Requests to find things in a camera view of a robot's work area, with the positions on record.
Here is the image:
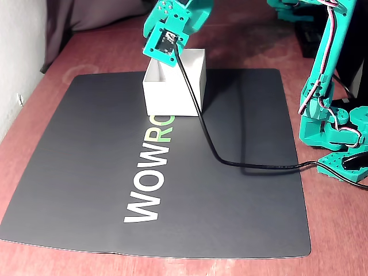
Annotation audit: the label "white red servo wires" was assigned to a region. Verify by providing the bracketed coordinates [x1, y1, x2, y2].
[297, 0, 362, 149]

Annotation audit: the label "black clamp knob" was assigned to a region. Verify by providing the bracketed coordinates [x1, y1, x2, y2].
[343, 154, 368, 173]

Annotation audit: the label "thick black camera cable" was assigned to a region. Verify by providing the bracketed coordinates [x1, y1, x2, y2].
[171, 37, 368, 189]

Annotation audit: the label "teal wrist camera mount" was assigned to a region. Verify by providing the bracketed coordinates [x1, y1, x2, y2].
[141, 24, 191, 69]

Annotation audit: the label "grey cloth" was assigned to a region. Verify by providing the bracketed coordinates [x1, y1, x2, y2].
[39, 0, 158, 74]

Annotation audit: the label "teal leader arm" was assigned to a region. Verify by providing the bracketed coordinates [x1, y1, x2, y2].
[275, 4, 315, 22]

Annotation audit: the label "white open box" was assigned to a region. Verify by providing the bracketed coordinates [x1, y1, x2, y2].
[142, 48, 208, 117]

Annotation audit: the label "black mat with WOWRO print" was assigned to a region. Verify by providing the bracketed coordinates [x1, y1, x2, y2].
[0, 68, 313, 259]

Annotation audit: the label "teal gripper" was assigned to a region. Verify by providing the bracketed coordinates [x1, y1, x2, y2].
[143, 0, 214, 40]

